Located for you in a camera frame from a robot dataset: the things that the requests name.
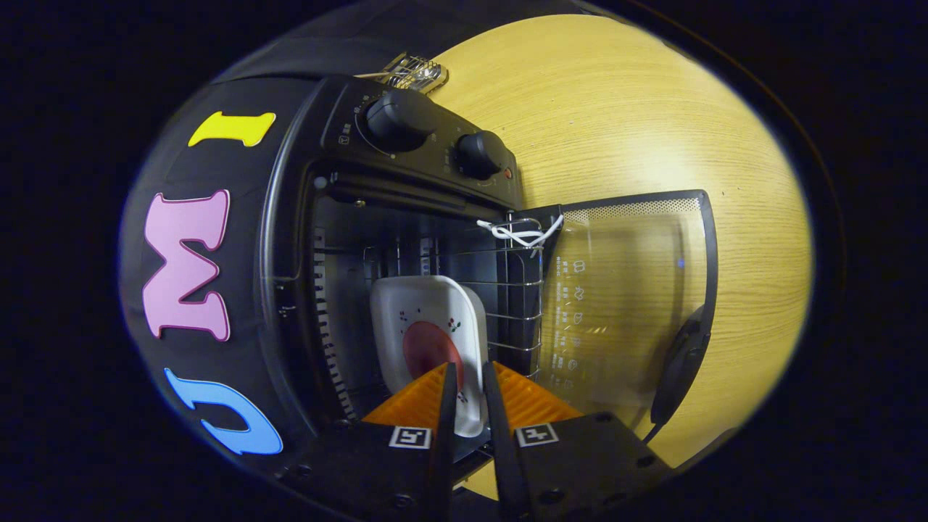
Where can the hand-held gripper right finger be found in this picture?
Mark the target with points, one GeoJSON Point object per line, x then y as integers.
{"type": "Point", "coordinates": [504, 449]}

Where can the pink ham slice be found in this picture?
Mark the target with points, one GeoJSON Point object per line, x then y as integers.
{"type": "Point", "coordinates": [431, 351]}

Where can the black toaster oven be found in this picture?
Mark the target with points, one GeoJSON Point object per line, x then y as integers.
{"type": "Point", "coordinates": [406, 119]}

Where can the wooden stick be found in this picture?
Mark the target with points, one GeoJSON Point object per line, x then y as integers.
{"type": "Point", "coordinates": [373, 74]}

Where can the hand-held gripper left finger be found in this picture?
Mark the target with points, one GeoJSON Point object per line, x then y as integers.
{"type": "Point", "coordinates": [442, 449]}

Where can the white square plate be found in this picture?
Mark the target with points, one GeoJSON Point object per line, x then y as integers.
{"type": "Point", "coordinates": [413, 297]}

